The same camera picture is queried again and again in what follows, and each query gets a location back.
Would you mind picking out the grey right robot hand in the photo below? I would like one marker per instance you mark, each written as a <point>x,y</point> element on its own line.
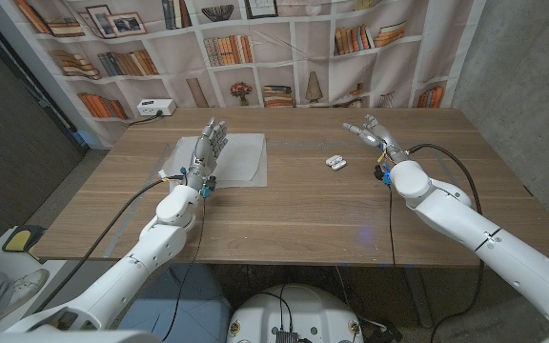
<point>379,138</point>

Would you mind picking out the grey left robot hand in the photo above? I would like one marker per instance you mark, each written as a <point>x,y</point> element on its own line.
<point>205,152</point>

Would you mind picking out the white low platform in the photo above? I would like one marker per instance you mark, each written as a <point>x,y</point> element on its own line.
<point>12,264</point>

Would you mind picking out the white shoe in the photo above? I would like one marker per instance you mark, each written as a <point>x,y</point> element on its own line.
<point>26,288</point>

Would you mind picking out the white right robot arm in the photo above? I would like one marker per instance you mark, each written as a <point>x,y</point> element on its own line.
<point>446,209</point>

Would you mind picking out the white power strip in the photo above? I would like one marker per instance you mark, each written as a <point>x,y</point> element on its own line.
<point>155,107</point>

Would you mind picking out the grey table leg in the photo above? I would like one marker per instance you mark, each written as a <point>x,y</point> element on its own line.
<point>417,295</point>

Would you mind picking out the printed bookshelf backdrop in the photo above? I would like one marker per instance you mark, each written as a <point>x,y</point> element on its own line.
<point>312,57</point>

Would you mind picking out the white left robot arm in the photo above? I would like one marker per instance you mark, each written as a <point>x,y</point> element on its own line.
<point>160,243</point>

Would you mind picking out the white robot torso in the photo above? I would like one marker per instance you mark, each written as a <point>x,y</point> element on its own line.
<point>312,309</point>

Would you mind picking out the translucent plastic sheet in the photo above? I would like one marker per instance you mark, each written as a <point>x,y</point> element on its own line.
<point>241,157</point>

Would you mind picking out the blue grey box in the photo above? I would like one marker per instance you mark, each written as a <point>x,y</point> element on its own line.
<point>193,309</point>

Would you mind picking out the white airpods case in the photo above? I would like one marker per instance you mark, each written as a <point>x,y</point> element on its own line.
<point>336,163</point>

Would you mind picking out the yellow and black pad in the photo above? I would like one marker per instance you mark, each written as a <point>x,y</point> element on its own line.
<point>19,240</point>

